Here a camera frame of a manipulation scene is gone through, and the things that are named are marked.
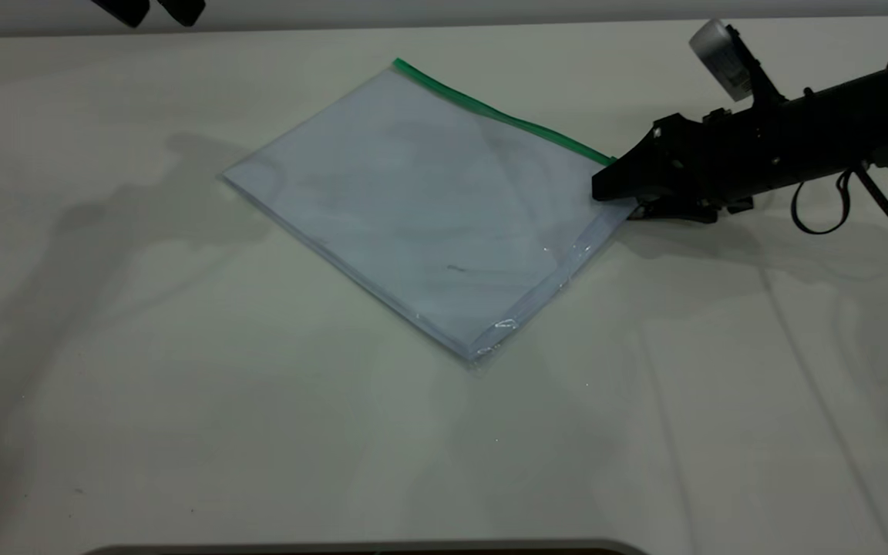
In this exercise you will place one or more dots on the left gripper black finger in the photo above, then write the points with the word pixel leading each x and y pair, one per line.
pixel 183 9
pixel 126 9

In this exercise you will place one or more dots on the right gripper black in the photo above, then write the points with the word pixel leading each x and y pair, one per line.
pixel 791 142

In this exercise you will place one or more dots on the clear zip bag green strip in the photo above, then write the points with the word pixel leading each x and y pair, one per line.
pixel 413 193

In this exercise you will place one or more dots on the white paper sheets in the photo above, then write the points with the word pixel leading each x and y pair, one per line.
pixel 382 177

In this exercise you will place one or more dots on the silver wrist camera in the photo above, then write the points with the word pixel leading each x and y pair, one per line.
pixel 721 54

